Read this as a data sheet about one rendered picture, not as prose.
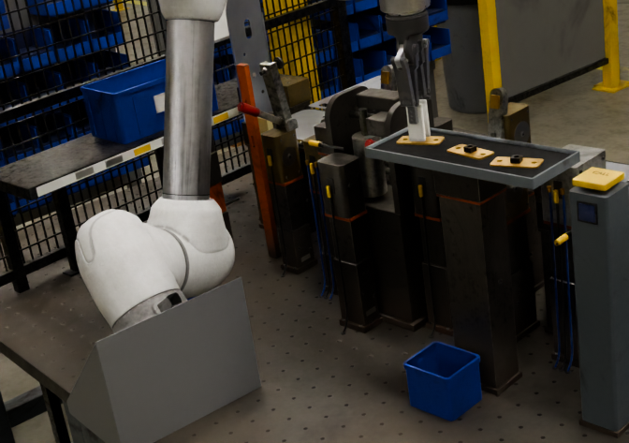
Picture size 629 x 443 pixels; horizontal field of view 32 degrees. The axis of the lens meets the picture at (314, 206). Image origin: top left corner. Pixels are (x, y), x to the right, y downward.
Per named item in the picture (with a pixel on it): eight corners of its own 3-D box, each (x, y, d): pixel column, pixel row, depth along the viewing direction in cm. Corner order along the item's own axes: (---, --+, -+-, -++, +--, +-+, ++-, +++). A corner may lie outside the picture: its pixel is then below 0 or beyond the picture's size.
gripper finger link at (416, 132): (422, 103, 196) (420, 104, 195) (426, 140, 199) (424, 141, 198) (406, 103, 197) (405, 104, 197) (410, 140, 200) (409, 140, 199)
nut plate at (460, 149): (495, 154, 189) (495, 147, 188) (480, 160, 187) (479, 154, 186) (460, 145, 195) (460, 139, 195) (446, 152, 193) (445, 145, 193)
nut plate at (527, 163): (544, 160, 182) (544, 154, 182) (537, 169, 179) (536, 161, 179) (496, 157, 186) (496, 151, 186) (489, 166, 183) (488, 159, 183)
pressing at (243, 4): (278, 109, 288) (257, -20, 276) (245, 123, 281) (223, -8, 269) (276, 109, 289) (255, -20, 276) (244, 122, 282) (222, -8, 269)
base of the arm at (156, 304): (138, 325, 198) (124, 300, 199) (109, 371, 215) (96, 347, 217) (220, 289, 208) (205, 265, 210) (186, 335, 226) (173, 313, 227)
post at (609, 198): (640, 417, 190) (633, 183, 173) (618, 438, 185) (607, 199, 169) (602, 404, 195) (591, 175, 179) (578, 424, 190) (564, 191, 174)
